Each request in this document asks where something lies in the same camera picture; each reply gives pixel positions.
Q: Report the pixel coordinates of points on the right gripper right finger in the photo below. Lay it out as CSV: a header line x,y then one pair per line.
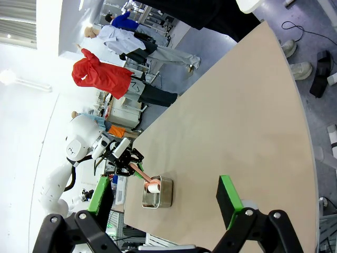
x,y
227,200

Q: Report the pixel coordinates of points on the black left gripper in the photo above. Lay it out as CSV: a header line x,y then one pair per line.
x,y
122,163

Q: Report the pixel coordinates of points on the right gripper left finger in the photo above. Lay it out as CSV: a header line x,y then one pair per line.
x,y
100,200

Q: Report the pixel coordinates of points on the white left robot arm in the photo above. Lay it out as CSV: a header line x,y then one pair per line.
x,y
79,131

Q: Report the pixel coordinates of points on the rectangular metal container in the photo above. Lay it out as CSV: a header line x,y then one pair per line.
x,y
166,195

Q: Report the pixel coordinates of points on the white cabinet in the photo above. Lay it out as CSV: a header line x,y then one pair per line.
x,y
123,113

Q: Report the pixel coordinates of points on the mannequin in red jacket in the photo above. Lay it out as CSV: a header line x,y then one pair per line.
x,y
105,76

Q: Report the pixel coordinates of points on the mannequin in pale blue shirt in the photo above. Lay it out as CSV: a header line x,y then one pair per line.
x,y
118,39

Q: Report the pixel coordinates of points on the person in blue hoodie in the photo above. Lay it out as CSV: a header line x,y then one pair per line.
x,y
123,21

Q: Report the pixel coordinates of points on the white sneaker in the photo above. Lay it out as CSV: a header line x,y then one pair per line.
x,y
289,48
301,70

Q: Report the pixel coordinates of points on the black foot pedal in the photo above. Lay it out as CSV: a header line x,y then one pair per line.
x,y
319,81

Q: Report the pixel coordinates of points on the person in black clothes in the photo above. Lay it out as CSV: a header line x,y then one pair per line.
x,y
197,13

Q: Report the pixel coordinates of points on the white table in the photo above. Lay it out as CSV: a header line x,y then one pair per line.
x,y
248,5

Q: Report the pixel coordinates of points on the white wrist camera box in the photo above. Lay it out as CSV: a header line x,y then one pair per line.
x,y
121,147

